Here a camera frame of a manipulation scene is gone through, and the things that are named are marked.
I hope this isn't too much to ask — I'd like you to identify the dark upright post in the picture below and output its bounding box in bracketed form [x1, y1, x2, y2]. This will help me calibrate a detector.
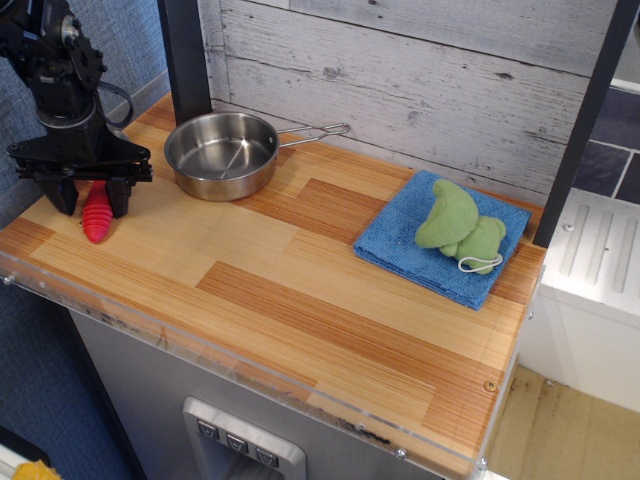
[157, 0, 211, 126]
[533, 0, 639, 248]

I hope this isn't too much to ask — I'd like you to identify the stainless steel saucepan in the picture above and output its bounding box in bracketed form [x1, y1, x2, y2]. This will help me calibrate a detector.
[164, 112, 351, 202]

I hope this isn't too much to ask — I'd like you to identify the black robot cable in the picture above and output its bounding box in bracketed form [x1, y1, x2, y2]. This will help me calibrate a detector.
[94, 82, 135, 132]

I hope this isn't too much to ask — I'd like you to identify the silver dispenser button panel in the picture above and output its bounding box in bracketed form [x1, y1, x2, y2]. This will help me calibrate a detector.
[183, 397, 307, 479]

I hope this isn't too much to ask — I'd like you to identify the white grooved drainboard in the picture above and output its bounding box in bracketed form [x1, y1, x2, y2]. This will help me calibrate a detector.
[541, 188, 639, 324]

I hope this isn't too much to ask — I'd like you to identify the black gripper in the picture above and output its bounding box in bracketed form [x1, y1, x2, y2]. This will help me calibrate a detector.
[7, 119, 153, 218]

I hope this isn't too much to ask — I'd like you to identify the green plush toy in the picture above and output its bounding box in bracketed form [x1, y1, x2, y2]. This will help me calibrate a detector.
[414, 179, 507, 275]

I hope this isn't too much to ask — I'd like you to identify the dark left upright post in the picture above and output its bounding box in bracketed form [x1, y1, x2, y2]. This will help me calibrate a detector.
[157, 0, 211, 126]

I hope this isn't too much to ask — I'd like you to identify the red handled metal spoon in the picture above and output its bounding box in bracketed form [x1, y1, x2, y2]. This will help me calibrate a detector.
[81, 180, 116, 244]

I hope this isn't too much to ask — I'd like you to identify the blue folded cloth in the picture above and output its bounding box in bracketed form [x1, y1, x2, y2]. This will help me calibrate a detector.
[354, 172, 531, 310]

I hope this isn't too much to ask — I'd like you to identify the yellow object at corner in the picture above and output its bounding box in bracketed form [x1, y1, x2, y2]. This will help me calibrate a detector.
[11, 461, 62, 480]

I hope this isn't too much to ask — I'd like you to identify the dark right upright post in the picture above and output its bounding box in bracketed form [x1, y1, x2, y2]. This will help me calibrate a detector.
[533, 0, 639, 248]

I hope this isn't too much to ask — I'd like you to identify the clear acrylic table edge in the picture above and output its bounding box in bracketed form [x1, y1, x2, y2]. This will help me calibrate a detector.
[0, 252, 489, 480]

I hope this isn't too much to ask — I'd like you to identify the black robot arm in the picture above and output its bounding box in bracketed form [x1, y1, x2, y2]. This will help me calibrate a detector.
[1, 1, 153, 218]

